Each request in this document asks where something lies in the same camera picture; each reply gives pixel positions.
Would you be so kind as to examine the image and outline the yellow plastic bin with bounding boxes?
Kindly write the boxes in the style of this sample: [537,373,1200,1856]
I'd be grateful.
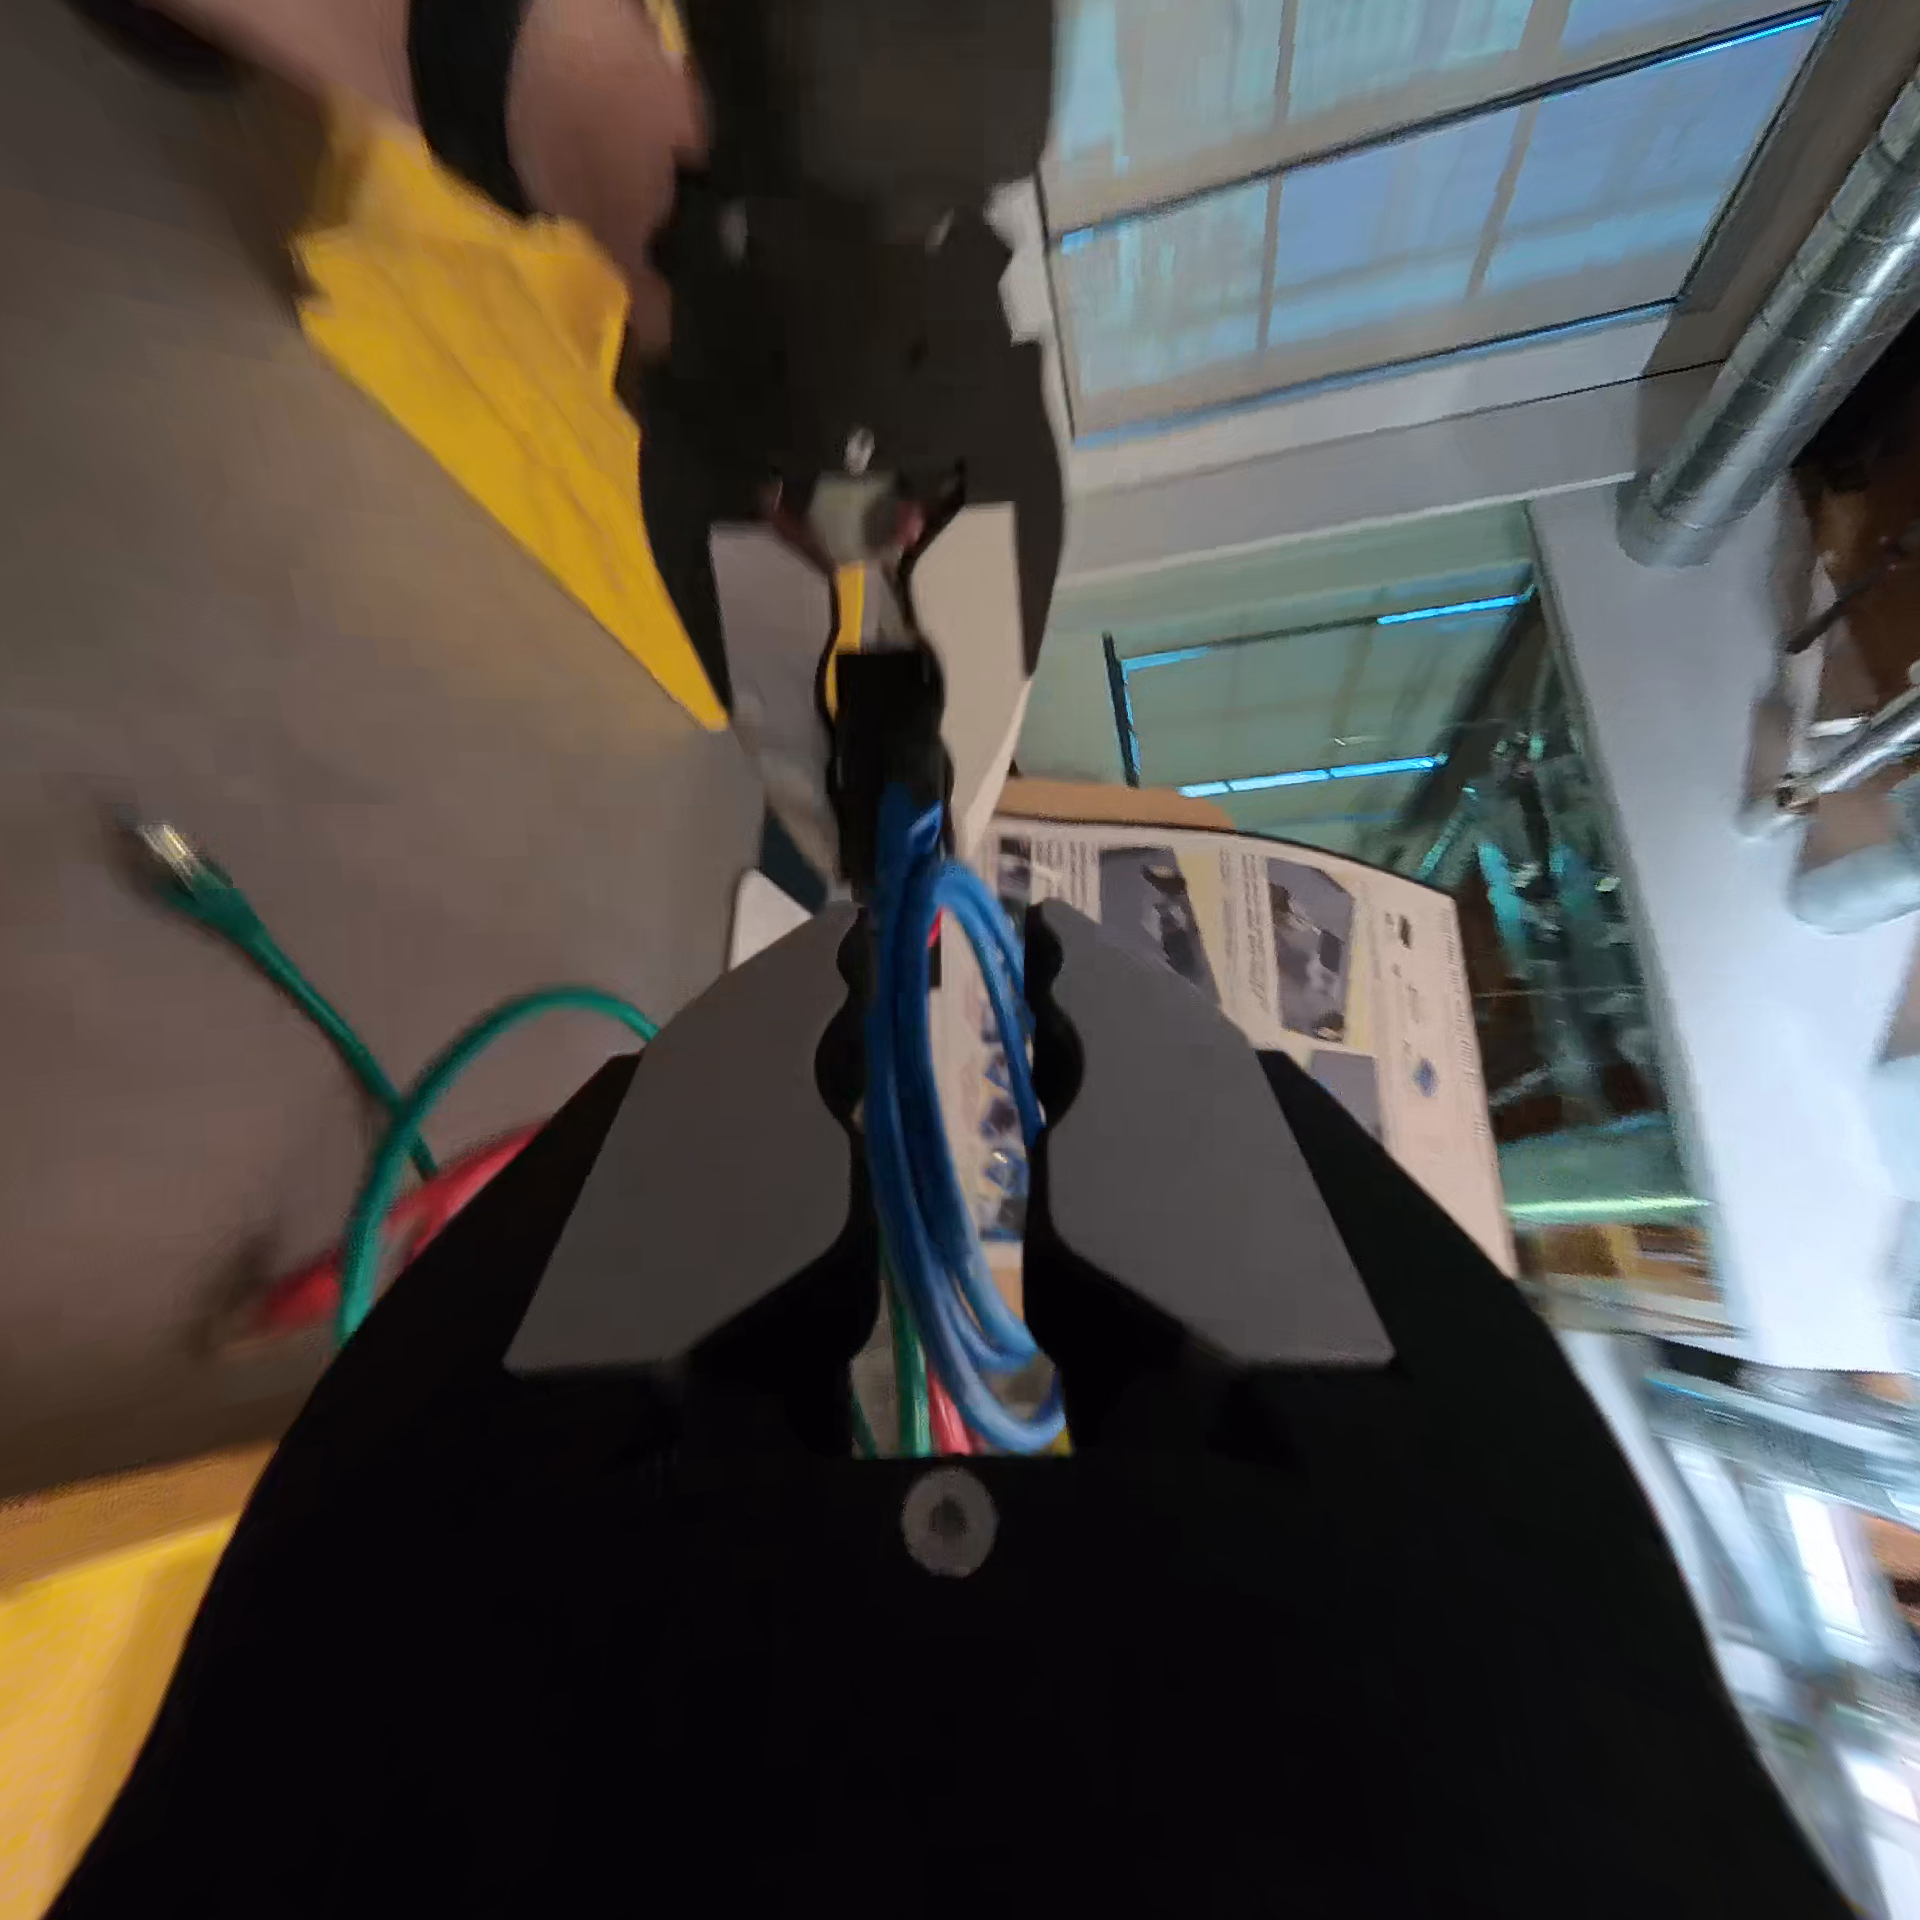
[0,1443,289,1920]
[293,112,741,736]

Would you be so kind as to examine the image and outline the person's left hand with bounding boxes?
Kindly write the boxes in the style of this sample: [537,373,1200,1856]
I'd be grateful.
[509,0,711,328]

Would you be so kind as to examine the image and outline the printed instruction sheet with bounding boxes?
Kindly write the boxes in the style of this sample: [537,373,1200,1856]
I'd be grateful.
[933,815,1520,1279]

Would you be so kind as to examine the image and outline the glass window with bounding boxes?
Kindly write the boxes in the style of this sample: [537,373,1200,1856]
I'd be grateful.
[1041,0,1840,440]

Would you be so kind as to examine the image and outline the spiral metal air duct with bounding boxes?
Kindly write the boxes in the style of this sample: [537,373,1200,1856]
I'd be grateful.
[1621,0,1920,570]

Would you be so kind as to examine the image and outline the brown backing board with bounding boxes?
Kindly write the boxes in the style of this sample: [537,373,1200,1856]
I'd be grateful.
[989,776,1239,837]

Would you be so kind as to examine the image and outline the red ethernet cable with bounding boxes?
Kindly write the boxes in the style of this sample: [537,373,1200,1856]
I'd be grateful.
[224,1124,981,1455]

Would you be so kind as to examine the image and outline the rectangular metal air duct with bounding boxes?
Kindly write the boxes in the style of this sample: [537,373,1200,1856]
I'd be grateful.
[1792,815,1920,934]

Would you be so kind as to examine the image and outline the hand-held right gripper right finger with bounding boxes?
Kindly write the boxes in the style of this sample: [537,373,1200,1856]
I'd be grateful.
[1023,901,1397,1368]

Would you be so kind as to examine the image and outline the black wristband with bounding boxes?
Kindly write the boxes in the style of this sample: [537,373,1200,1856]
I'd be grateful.
[401,0,540,220]

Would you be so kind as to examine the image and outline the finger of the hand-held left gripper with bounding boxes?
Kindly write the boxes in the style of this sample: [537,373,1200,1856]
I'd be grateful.
[709,520,845,886]
[903,498,1033,818]

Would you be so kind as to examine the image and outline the white mounting plate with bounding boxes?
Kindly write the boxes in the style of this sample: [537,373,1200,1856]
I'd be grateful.
[727,870,825,973]

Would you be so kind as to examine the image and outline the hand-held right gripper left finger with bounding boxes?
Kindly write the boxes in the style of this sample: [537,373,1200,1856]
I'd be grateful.
[502,902,879,1373]

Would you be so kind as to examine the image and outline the metal pipe with brass end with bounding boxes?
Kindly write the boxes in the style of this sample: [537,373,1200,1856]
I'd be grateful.
[1738,704,1920,840]

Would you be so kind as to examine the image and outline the blue ethernet cable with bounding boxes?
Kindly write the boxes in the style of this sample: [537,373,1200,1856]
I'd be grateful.
[862,784,1074,1455]

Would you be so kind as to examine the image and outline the green ethernet cable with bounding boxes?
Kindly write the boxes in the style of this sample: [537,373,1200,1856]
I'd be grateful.
[134,822,934,1461]

